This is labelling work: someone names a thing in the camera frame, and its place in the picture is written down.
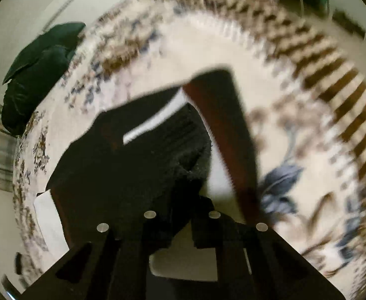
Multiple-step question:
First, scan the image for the dark green pillow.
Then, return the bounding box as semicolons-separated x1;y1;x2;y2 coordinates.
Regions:
1;22;85;136

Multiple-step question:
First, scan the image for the floral fleece bed blanket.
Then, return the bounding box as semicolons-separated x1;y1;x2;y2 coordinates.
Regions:
13;0;366;299

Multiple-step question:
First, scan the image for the black white red knit garment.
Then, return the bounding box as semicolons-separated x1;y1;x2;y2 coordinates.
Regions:
47;68;260;249

